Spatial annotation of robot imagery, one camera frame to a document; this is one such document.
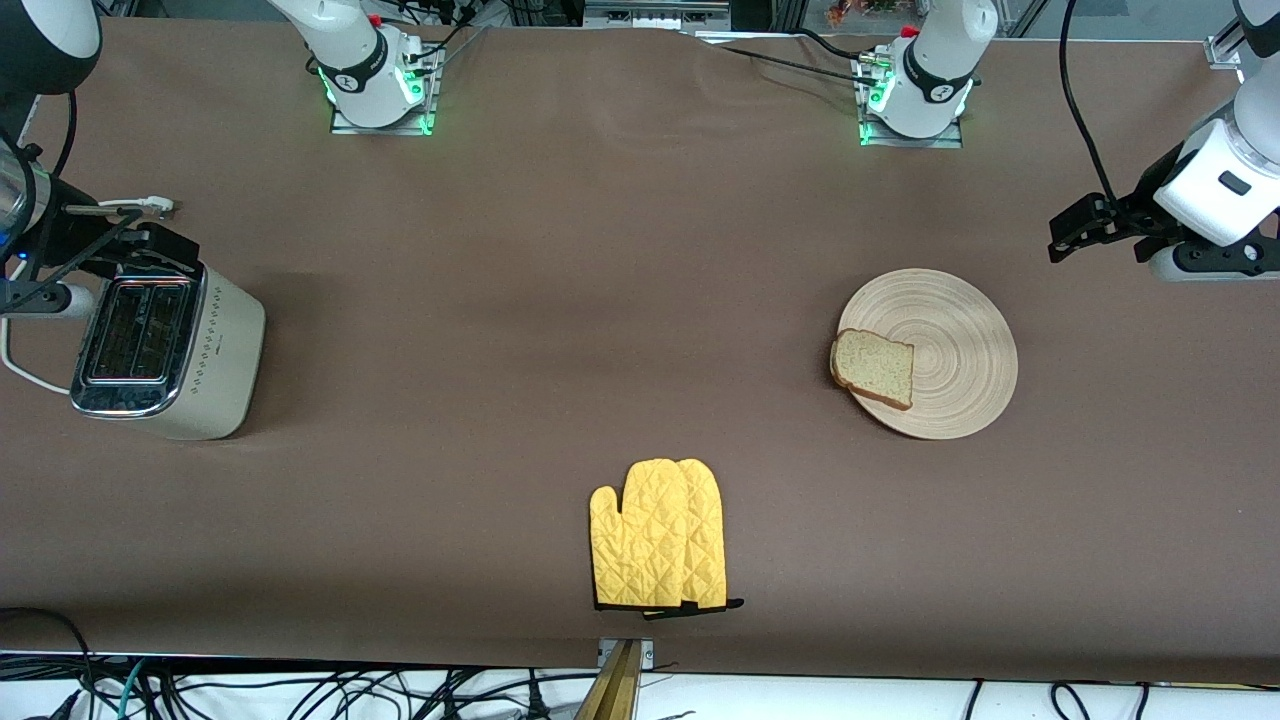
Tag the cream and chrome toaster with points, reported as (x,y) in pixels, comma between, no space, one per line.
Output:
(215,350)

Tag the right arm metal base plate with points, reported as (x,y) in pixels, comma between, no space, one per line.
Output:
(345,128)

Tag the aluminium table corner bracket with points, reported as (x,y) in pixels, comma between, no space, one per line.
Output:
(1225,52)

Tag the aluminium frame rail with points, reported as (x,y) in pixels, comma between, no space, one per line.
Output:
(650,15)

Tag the brown table cover cloth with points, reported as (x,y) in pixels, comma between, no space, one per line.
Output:
(900,550)

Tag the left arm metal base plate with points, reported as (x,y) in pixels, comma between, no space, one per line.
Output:
(950,142)

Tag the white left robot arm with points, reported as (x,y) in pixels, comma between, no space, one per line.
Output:
(930,70)

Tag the round wooden plate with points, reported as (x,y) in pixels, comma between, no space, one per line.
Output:
(955,350)

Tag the yellow quilted oven mitt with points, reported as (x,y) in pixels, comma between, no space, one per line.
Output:
(640,540)
(708,540)

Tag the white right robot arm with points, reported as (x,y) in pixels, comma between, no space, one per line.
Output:
(350,60)

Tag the slice of brown bread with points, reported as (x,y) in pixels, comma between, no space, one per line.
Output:
(875,367)

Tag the orange background decoration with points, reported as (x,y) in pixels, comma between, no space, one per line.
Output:
(860,12)

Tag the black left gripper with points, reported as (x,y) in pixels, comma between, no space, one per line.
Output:
(1142,205)

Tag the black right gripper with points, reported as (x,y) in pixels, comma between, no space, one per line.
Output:
(62,232)

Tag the brass coloured mounting bar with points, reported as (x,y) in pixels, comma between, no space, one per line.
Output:
(618,690)

